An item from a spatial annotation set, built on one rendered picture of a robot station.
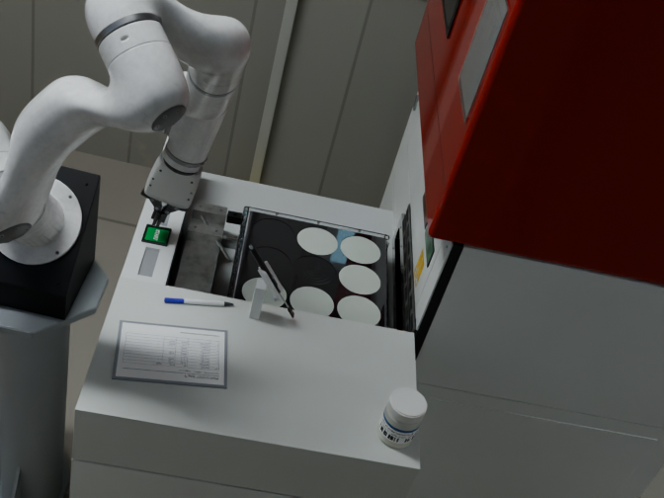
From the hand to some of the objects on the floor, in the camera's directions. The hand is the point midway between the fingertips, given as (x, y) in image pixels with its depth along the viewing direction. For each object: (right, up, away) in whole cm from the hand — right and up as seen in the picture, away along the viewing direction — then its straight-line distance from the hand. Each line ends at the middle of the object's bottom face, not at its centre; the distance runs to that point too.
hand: (159, 215), depth 190 cm
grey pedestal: (-57, -72, +57) cm, 108 cm away
